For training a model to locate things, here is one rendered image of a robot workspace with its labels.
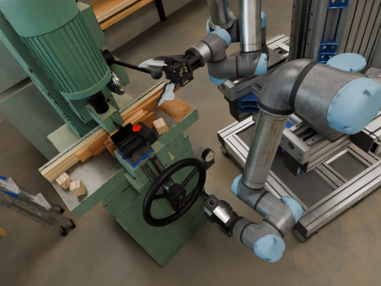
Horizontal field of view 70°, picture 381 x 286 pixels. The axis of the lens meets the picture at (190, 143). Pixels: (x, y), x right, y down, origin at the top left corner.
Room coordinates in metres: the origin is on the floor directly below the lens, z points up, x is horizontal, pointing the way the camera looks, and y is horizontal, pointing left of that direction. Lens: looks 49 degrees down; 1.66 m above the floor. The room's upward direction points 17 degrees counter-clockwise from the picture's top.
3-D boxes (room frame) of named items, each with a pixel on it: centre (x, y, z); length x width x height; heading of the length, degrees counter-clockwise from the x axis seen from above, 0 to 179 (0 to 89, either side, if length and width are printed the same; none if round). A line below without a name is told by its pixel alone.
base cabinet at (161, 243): (0.93, 0.33, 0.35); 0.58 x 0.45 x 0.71; 30
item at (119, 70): (1.06, 0.23, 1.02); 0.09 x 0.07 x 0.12; 120
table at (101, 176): (0.73, 0.22, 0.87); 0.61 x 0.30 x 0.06; 120
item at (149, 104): (0.87, 0.19, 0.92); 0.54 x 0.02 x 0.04; 120
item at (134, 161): (0.66, 0.17, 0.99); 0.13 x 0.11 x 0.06; 120
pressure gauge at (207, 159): (0.77, -0.06, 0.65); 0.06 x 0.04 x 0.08; 120
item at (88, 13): (1.09, 0.25, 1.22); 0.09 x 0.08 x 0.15; 30
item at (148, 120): (0.76, 0.20, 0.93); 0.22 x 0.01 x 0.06; 120
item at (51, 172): (0.84, 0.29, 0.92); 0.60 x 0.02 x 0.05; 120
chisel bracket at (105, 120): (0.84, 0.28, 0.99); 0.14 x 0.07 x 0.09; 30
